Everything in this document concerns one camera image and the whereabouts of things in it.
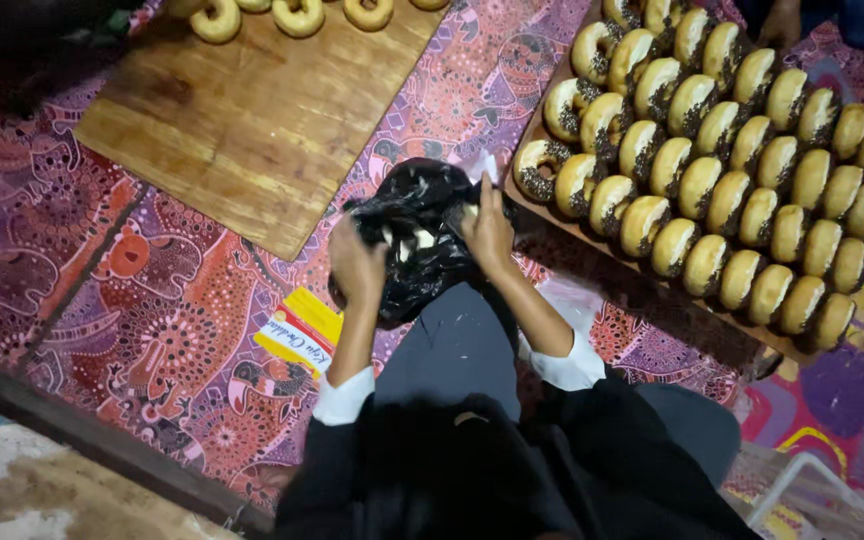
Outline pink purple yellow mat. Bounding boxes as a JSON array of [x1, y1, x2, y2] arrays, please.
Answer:
[[724, 21, 864, 540]]

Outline person's right hand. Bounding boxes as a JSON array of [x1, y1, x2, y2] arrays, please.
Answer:
[[459, 171, 517, 277]]

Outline person's black white-cuffed top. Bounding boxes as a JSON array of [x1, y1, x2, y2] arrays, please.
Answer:
[[273, 330, 765, 540]]

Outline dark garment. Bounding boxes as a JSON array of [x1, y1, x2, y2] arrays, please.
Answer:
[[0, 0, 150, 120]]

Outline white plastic scrap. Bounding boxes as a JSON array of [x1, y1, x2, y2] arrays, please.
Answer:
[[466, 148, 503, 185]]

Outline row of plain donuts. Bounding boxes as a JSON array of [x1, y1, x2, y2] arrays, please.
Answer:
[[165, 0, 452, 45]]

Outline person's grey trousers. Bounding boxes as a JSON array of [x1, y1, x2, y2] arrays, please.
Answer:
[[370, 280, 742, 490]]

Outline clear plastic bag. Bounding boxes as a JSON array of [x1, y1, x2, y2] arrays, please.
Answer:
[[533, 271, 609, 335]]

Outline yellow red cheese packet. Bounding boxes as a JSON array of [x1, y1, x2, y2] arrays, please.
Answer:
[[253, 285, 345, 377]]

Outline person's left hand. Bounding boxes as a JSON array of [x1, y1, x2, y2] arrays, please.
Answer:
[[327, 216, 390, 313]]

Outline white wire rack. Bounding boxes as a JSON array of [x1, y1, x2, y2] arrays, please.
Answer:
[[745, 451, 864, 540]]

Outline rows of chocolate sprinkle donuts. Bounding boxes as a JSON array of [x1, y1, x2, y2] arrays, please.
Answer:
[[512, 0, 864, 354]]

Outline wooden donut tray board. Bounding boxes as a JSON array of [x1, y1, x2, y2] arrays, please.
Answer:
[[502, 0, 825, 369]]

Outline bare wooden cutting board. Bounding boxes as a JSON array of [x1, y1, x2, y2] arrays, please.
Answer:
[[73, 0, 450, 263]]

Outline purple red batik cloth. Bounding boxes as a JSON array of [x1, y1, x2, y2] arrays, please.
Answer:
[[0, 0, 782, 519]]

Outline black plastic bag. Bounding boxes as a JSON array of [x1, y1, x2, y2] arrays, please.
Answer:
[[329, 157, 521, 332]]

